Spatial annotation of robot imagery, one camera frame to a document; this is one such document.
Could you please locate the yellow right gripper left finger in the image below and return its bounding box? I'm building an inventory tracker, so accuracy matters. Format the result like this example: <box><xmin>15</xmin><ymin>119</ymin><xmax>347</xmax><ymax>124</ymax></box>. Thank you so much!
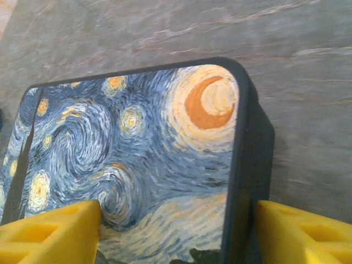
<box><xmin>0</xmin><ymin>200</ymin><xmax>101</xmax><ymax>264</ymax></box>

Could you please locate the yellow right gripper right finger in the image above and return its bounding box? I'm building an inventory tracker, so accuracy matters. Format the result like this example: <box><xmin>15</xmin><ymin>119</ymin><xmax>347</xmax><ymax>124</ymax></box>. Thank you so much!
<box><xmin>255</xmin><ymin>200</ymin><xmax>352</xmax><ymax>264</ymax></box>

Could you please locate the Starry Night print box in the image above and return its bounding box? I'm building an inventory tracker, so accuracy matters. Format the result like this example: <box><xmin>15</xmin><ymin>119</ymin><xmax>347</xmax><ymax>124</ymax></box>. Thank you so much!
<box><xmin>0</xmin><ymin>56</ymin><xmax>276</xmax><ymax>264</ymax></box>

